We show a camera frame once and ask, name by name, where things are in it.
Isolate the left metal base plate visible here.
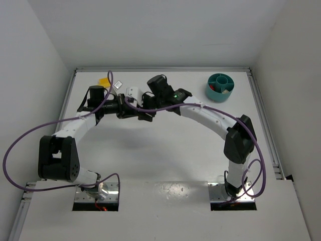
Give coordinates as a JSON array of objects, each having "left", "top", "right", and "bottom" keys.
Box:
[{"left": 74, "top": 182, "right": 119, "bottom": 203}]

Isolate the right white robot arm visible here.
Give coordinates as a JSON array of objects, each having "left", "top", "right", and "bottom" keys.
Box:
[{"left": 137, "top": 75, "right": 256, "bottom": 198}]

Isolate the yellow lego brick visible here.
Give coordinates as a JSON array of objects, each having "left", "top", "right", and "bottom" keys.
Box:
[{"left": 98, "top": 77, "right": 110, "bottom": 87}]

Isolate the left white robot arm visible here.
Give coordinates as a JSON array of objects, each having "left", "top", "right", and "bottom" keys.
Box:
[{"left": 38, "top": 85, "right": 143, "bottom": 188}]

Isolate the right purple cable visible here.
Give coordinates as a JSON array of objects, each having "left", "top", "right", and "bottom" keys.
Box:
[{"left": 124, "top": 96, "right": 266, "bottom": 201}]

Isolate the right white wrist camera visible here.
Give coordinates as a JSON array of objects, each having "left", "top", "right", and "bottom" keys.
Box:
[{"left": 126, "top": 87, "right": 143, "bottom": 106}]

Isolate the teal divided round container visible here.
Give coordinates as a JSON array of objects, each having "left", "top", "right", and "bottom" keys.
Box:
[{"left": 205, "top": 73, "right": 235, "bottom": 103}]

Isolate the metal base plate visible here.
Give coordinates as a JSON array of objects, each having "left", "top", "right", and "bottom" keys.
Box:
[
  {"left": 74, "top": 182, "right": 119, "bottom": 203},
  {"left": 208, "top": 182, "right": 255, "bottom": 203}
]

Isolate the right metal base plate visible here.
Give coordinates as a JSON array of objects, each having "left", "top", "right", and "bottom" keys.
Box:
[{"left": 208, "top": 182, "right": 255, "bottom": 203}]

